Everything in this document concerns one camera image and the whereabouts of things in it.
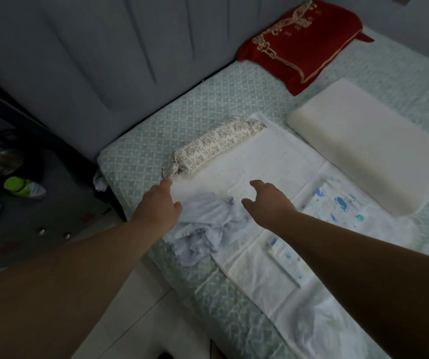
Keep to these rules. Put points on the light blue baby garment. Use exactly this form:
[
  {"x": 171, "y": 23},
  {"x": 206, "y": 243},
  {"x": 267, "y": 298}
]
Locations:
[{"x": 203, "y": 231}]

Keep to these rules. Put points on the person's left forearm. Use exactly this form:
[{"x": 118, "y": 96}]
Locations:
[{"x": 49, "y": 295}]

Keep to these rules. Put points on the white changing mat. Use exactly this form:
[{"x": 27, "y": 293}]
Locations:
[{"x": 285, "y": 157}]

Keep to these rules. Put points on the person's left hand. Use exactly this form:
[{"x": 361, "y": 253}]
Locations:
[{"x": 158, "y": 209}]

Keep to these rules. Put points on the person's right hand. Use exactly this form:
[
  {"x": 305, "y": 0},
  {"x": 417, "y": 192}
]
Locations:
[{"x": 270, "y": 205}]

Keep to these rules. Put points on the person's right forearm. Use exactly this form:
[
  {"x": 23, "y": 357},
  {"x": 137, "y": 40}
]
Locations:
[{"x": 368, "y": 287}]

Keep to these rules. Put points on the small patterned roll pillow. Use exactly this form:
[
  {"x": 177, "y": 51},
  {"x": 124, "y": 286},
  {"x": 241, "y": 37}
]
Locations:
[{"x": 210, "y": 145}]

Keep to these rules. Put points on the white diaper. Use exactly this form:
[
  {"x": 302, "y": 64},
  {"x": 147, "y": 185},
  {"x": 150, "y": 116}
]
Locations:
[{"x": 323, "y": 325}]

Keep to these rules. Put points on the blue print diaper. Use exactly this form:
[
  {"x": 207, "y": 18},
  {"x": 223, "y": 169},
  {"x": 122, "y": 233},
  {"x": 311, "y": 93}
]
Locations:
[{"x": 334, "y": 209}]

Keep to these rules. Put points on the cream foam pillow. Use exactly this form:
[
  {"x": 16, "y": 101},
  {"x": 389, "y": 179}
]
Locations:
[{"x": 368, "y": 142}]

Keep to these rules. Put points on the dark grey nightstand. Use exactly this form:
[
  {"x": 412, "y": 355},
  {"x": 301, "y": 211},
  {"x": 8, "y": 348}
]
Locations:
[{"x": 49, "y": 220}]

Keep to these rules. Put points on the red embroidered pillow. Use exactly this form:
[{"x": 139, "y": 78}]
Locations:
[{"x": 300, "y": 44}]

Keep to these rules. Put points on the bed with green quilted sheet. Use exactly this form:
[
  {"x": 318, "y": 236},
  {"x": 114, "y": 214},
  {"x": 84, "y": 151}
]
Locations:
[{"x": 154, "y": 138}]

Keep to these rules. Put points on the green capped bottle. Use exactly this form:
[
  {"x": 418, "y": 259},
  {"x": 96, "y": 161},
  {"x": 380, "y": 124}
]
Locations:
[{"x": 23, "y": 186}]

